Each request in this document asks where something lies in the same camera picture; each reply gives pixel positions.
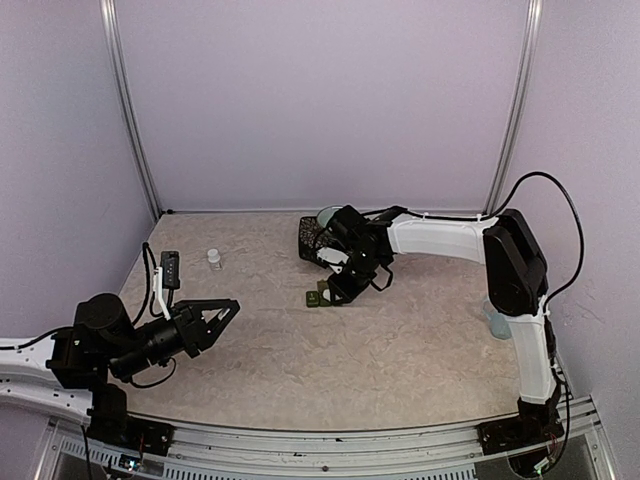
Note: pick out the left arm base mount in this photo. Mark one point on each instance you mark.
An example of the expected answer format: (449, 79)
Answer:
(125, 427)

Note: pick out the green three-compartment pill box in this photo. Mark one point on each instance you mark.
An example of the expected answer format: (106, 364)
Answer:
(320, 297)

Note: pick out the far white pill bottle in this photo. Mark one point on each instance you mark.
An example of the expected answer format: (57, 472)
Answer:
(214, 259)

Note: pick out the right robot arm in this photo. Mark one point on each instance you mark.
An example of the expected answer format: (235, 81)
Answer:
(444, 319)

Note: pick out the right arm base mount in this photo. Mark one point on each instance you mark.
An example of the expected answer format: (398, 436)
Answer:
(533, 424)

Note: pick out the left aluminium frame post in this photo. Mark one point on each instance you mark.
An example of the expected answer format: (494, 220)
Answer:
(110, 24)

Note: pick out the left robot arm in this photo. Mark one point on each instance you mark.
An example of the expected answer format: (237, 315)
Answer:
(82, 366)

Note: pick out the light blue mug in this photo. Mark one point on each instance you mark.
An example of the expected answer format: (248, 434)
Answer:
(497, 323)

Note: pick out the right aluminium frame post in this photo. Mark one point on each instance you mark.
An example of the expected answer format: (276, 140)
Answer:
(518, 102)

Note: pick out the aluminium frame post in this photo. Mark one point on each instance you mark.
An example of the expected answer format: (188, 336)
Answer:
(110, 24)
(518, 102)

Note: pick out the celadon green bowl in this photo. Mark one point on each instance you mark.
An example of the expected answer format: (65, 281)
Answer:
(326, 214)

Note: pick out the black floral square plate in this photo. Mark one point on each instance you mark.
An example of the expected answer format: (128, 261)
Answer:
(311, 238)

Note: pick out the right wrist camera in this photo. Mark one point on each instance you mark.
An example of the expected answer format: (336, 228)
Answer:
(332, 257)

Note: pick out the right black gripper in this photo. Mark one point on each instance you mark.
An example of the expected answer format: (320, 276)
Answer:
(345, 293)

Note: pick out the front aluminium rail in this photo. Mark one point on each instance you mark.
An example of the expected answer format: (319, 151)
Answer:
(446, 451)

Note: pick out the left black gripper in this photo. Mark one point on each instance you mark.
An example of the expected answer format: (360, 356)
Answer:
(193, 334)

